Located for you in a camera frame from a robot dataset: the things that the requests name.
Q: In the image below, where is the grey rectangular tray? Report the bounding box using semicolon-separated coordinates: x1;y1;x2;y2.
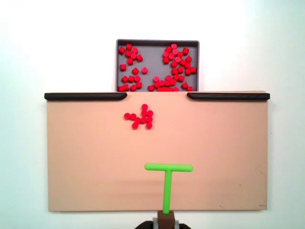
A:
116;39;200;92

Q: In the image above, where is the black edge rail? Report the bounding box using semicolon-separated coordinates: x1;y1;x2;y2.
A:
44;93;128;101
186;93;271;101

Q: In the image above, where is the beige rectangular board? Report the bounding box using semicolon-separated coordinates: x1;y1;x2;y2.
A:
45;90;269;212

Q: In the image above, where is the brown tool holder block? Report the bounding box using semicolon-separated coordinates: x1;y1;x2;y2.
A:
157;209;177;229

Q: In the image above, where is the green T-shaped pusher tool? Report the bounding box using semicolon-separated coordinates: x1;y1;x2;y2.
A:
144;163;194;214

